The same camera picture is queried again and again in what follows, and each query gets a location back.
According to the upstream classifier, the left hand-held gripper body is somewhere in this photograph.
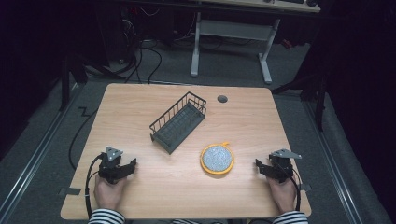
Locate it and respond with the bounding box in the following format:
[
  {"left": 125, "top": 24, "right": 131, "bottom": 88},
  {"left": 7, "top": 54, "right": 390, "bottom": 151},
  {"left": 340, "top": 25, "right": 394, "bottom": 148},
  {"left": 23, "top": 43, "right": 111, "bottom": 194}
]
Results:
[{"left": 98, "top": 146, "right": 126, "bottom": 185}]

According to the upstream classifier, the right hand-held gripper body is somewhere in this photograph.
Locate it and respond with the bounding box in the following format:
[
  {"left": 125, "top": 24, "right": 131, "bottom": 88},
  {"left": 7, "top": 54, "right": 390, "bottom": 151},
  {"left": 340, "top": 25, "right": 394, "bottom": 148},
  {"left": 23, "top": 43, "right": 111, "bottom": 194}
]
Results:
[{"left": 266, "top": 147, "right": 303, "bottom": 184}]

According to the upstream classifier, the person's left hand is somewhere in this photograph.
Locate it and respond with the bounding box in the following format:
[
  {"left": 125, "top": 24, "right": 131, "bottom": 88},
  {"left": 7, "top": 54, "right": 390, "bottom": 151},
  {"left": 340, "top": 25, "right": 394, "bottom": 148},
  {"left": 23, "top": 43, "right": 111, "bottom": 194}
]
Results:
[{"left": 93, "top": 175, "right": 128, "bottom": 213}]

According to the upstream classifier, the person's right hand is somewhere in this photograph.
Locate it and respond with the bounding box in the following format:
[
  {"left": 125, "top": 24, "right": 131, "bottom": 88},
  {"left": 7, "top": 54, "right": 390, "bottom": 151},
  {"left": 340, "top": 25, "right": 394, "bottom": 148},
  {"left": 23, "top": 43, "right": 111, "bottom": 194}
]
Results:
[{"left": 267, "top": 175, "right": 298, "bottom": 216}]

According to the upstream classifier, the round yellow-rimmed scrubbing pad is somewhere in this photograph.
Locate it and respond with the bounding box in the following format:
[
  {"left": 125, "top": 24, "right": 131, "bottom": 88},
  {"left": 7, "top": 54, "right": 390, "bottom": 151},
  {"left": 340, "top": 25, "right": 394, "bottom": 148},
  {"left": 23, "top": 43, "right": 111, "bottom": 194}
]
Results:
[{"left": 199, "top": 141, "right": 235, "bottom": 176}]

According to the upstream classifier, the black metal stand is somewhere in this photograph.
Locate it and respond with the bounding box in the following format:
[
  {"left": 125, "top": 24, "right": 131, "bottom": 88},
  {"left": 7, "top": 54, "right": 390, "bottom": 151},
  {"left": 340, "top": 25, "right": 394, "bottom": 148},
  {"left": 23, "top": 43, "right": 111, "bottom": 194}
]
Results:
[
  {"left": 270, "top": 71, "right": 330, "bottom": 133},
  {"left": 58, "top": 54, "right": 127, "bottom": 112}
]

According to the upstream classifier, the white-framed desk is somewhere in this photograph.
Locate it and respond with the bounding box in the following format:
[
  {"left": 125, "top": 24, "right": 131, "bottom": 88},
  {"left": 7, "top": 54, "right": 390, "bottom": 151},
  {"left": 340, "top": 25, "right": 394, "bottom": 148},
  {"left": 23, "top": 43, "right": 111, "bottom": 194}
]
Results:
[{"left": 186, "top": 0, "right": 322, "bottom": 85}]

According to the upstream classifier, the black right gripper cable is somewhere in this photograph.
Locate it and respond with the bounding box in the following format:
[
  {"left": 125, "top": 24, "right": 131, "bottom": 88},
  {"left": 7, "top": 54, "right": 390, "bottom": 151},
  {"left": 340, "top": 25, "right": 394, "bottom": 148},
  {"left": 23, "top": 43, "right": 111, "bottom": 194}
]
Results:
[{"left": 275, "top": 160, "right": 302, "bottom": 213}]

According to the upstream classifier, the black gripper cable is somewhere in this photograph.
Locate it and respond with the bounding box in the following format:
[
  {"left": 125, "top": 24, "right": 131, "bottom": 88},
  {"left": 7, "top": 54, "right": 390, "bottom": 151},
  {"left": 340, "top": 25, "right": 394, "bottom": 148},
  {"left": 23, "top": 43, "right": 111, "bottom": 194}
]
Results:
[
  {"left": 84, "top": 153, "right": 105, "bottom": 219},
  {"left": 275, "top": 160, "right": 302, "bottom": 213}
]

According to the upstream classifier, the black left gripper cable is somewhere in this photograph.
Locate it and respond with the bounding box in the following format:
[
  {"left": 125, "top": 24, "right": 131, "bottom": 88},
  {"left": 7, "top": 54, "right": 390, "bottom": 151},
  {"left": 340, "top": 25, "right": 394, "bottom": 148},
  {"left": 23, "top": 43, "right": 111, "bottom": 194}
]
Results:
[{"left": 84, "top": 153, "right": 105, "bottom": 219}]

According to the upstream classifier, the black floor cable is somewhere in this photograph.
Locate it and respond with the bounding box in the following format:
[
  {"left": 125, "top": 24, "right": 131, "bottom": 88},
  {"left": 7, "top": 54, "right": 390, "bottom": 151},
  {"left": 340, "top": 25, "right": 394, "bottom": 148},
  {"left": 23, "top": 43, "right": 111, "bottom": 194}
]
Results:
[{"left": 68, "top": 106, "right": 99, "bottom": 171}]

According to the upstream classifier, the metal floor rail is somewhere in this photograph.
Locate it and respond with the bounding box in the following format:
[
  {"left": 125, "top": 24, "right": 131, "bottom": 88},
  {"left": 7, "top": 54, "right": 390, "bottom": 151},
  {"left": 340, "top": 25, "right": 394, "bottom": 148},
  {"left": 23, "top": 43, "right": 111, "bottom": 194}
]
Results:
[
  {"left": 303, "top": 101, "right": 363, "bottom": 224},
  {"left": 0, "top": 82, "right": 82, "bottom": 222}
]

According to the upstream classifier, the dark wire dish rack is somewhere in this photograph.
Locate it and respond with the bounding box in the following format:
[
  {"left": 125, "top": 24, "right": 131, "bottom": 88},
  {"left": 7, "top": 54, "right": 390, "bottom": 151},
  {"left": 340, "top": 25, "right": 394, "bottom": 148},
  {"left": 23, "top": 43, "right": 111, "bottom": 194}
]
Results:
[{"left": 148, "top": 91, "right": 208, "bottom": 156}]

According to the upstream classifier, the bundle of black floor cables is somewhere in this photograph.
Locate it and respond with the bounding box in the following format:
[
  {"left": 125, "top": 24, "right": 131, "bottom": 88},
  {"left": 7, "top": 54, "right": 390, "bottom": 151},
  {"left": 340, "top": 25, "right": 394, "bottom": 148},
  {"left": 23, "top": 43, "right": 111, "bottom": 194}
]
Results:
[{"left": 118, "top": 6, "right": 164, "bottom": 85}]

